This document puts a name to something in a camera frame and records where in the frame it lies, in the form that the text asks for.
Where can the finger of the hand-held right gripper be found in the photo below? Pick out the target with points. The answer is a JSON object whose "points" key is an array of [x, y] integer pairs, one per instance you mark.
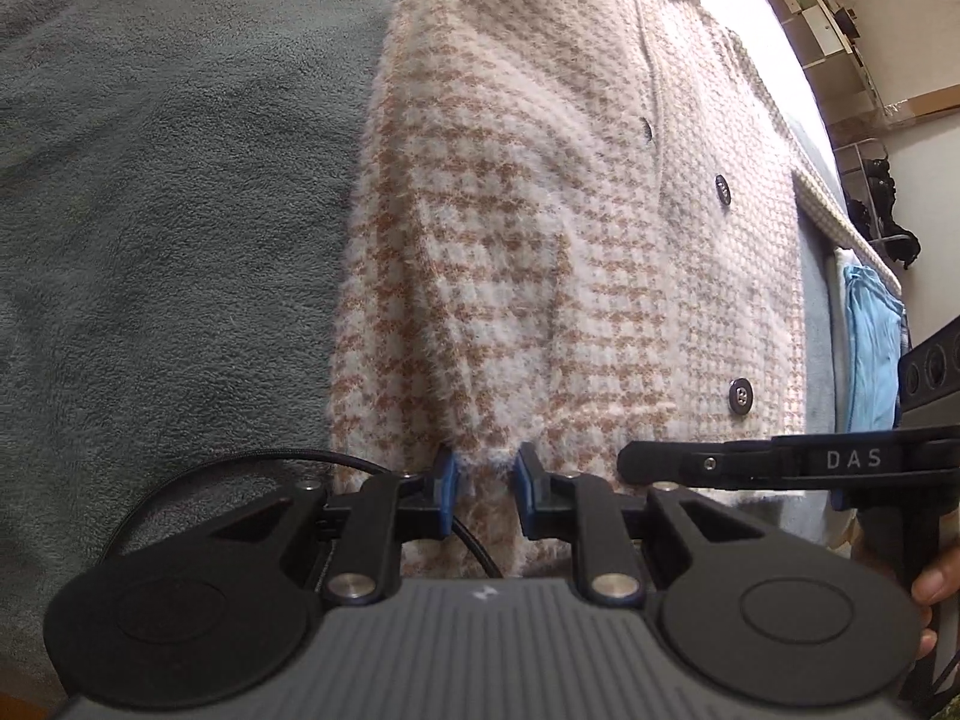
{"points": [[675, 461]]}

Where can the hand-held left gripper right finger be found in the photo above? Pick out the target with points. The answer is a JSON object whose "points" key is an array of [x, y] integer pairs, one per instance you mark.
{"points": [[525, 491]]}

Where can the white wall shelf unit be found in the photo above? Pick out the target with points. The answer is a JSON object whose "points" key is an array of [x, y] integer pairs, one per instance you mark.
{"points": [[825, 30]]}

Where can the person's right hand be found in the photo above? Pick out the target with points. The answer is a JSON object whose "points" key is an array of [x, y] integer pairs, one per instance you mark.
{"points": [[937, 585]]}

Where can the beige houndstooth knit cardigan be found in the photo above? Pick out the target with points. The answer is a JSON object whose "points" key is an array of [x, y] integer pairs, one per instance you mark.
{"points": [[525, 240]]}

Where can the long cardboard box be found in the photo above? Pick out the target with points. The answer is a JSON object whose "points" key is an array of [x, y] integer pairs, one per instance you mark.
{"points": [[930, 101]]}

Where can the light blue folded garment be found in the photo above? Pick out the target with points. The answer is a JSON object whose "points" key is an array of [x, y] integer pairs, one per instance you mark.
{"points": [[874, 360]]}

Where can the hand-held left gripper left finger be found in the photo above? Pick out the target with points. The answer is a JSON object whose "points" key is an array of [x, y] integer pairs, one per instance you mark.
{"points": [[448, 491]]}

